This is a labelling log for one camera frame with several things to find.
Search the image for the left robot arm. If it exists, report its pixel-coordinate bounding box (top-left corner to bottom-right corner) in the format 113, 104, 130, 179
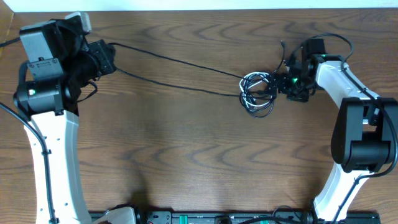
14, 12, 116, 223

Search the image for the white USB cable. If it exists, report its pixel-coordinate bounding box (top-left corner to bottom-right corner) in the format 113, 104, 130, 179
238, 72, 271, 110

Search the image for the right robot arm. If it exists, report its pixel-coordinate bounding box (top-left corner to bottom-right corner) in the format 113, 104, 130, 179
264, 35, 397, 223

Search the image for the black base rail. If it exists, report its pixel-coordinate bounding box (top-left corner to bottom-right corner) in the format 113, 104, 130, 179
146, 210, 381, 224

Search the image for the black USB cable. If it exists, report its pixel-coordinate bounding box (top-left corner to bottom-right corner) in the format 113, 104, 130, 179
107, 40, 287, 119

